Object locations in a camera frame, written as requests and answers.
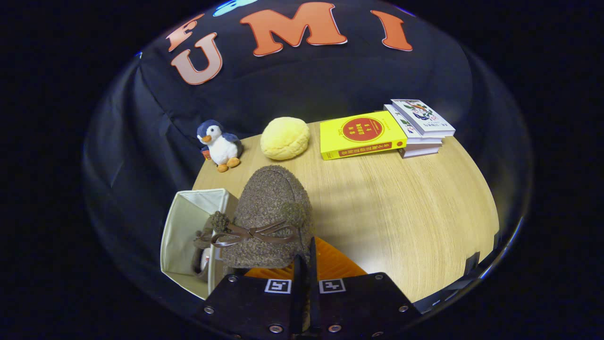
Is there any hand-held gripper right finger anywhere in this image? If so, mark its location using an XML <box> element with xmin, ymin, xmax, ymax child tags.
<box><xmin>309</xmin><ymin>236</ymin><xmax>423</xmax><ymax>339</ymax></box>

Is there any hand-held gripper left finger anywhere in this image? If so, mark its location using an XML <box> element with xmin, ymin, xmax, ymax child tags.
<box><xmin>193</xmin><ymin>257</ymin><xmax>310</xmax><ymax>339</ymax></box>

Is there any brown fuzzy slipper shoe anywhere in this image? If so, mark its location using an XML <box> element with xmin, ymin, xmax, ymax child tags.
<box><xmin>191</xmin><ymin>227</ymin><xmax>222</xmax><ymax>284</ymax></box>
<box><xmin>210</xmin><ymin>164</ymin><xmax>314</xmax><ymax>270</ymax></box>

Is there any brown fabric storage box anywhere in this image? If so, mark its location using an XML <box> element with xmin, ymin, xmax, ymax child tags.
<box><xmin>159</xmin><ymin>188</ymin><xmax>239</xmax><ymax>300</ymax></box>

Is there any penguin plush toy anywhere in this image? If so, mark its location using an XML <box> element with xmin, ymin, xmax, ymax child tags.
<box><xmin>196</xmin><ymin>119</ymin><xmax>244</xmax><ymax>173</ymax></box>

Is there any yellow round sponge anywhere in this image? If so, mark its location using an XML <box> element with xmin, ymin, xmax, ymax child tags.
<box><xmin>260</xmin><ymin>117</ymin><xmax>311</xmax><ymax>161</ymax></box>

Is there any yellow book red circle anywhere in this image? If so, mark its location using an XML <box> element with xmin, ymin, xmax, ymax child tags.
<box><xmin>319</xmin><ymin>111</ymin><xmax>408</xmax><ymax>161</ymax></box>

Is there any white book floral cover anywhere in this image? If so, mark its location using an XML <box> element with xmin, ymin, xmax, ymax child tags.
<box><xmin>391</xmin><ymin>98</ymin><xmax>456</xmax><ymax>138</ymax></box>

